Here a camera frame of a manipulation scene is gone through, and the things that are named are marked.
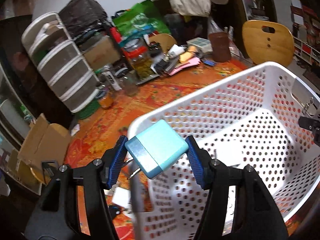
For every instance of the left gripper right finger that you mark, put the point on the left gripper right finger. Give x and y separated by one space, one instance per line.
256 215

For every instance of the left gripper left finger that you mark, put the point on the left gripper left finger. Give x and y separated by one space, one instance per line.
56 214

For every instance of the white perforated plastic basket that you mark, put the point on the white perforated plastic basket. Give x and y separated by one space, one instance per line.
295 192

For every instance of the light blue charger plug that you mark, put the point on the light blue charger plug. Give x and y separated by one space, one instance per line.
156 148

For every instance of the black toy car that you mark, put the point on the black toy car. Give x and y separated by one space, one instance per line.
114 211

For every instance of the white charger with prongs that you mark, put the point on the white charger with prongs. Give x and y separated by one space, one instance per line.
119 196

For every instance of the black phone stand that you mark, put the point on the black phone stand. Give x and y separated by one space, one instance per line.
49 169

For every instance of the cardboard box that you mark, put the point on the cardboard box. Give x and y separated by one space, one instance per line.
44 142

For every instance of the red patterned tablecloth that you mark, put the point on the red patterned tablecloth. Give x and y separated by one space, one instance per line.
150 92

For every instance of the wooden chair right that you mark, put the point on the wooden chair right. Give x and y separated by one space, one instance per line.
268 41

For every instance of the shelf with boxes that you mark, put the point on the shelf with boxes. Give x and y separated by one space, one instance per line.
305 31

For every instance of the small orange jar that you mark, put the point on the small orange jar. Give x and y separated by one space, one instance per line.
106 101

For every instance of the brown mug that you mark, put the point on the brown mug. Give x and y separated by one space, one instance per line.
220 46

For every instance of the empty glass jar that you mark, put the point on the empty glass jar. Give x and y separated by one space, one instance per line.
129 86

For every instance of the white drawer tower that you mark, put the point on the white drawer tower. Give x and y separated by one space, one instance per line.
60 62

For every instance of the wooden chair behind table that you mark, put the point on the wooden chair behind table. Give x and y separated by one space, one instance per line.
166 41

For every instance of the large pickle jar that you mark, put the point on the large pickle jar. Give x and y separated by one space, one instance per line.
139 57

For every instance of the green shopping bag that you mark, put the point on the green shopping bag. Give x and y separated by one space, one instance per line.
140 16

